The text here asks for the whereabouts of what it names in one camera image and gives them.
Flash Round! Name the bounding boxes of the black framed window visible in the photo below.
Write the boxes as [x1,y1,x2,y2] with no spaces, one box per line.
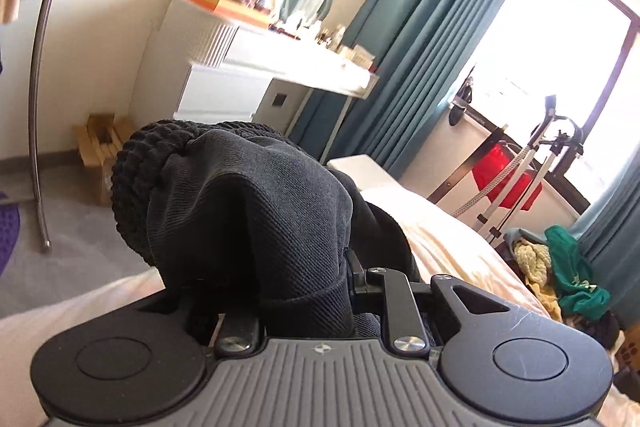
[449,0,640,217]

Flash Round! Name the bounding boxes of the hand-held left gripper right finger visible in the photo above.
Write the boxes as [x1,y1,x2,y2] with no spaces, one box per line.
[346,250,522,356]

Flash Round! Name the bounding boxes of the yellow knit garment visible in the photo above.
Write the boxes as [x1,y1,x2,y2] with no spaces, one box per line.
[514,240,555,289]

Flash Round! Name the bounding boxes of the purple mat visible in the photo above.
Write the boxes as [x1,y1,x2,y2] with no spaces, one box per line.
[0,191,23,282]

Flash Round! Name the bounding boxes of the white desk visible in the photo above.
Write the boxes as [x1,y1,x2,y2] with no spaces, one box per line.
[171,26,381,144]

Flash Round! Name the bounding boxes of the white ribbed cabinet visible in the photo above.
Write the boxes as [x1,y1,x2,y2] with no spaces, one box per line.
[154,0,242,68]

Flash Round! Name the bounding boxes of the garment steamer stand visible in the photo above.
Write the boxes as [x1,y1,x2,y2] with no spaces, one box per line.
[452,94,586,249]

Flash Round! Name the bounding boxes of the pile of dark clothes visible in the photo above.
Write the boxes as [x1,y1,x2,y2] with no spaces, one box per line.
[575,309,623,350]

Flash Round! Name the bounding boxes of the green garment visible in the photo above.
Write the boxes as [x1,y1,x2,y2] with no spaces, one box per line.
[544,225,612,322]

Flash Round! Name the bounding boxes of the curved metal pole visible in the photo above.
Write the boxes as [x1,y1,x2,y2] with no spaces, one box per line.
[29,0,85,254]

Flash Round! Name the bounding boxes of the dark leaning panel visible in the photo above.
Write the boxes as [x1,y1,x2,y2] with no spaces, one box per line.
[429,76,508,204]

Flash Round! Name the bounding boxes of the bed with pink sheet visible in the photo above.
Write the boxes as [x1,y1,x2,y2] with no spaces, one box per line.
[0,154,640,427]

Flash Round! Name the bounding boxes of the red steamer base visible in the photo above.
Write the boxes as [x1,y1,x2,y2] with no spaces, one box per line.
[471,142,544,214]

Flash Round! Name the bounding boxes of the dark grey garment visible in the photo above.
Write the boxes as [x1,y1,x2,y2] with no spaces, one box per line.
[110,119,387,341]

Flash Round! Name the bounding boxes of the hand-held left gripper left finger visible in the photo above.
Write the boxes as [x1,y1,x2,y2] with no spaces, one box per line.
[215,312,263,356]

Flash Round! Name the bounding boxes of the wooden stool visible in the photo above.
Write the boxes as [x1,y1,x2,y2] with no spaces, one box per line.
[74,112,133,208]

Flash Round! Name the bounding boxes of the small bottles on desk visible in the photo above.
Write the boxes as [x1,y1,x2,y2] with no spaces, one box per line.
[269,18,377,68]

